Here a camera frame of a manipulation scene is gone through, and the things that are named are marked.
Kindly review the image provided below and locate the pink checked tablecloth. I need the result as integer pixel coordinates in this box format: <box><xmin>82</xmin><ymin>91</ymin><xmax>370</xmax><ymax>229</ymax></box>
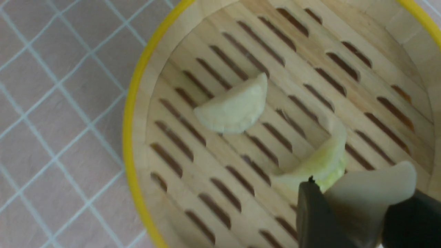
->
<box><xmin>0</xmin><ymin>0</ymin><xmax>178</xmax><ymax>248</ymax></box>

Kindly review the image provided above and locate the bamboo steamer tray yellow rim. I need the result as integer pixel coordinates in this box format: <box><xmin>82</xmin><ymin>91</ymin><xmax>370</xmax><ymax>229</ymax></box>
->
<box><xmin>123</xmin><ymin>0</ymin><xmax>440</xmax><ymax>248</ymax></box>

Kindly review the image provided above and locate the white dumpling front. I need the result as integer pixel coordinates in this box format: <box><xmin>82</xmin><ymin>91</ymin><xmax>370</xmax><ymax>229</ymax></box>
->
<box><xmin>193</xmin><ymin>72</ymin><xmax>268</xmax><ymax>134</ymax></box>

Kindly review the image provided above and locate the white dumpling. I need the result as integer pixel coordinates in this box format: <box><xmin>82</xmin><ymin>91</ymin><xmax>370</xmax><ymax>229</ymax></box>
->
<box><xmin>324</xmin><ymin>161</ymin><xmax>417</xmax><ymax>248</ymax></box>
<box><xmin>193</xmin><ymin>72</ymin><xmax>268</xmax><ymax>134</ymax></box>

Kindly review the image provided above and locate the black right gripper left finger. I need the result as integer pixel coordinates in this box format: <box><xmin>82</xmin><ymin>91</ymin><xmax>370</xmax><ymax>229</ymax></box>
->
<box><xmin>296</xmin><ymin>179</ymin><xmax>355</xmax><ymax>248</ymax></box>

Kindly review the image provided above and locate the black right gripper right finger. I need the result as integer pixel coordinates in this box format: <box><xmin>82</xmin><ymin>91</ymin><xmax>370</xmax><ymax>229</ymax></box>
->
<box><xmin>382</xmin><ymin>190</ymin><xmax>441</xmax><ymax>248</ymax></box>

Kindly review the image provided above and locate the greenish dumpling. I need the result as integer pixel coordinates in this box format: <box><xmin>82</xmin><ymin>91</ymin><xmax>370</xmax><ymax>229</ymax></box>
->
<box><xmin>271</xmin><ymin>120</ymin><xmax>348</xmax><ymax>193</ymax></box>

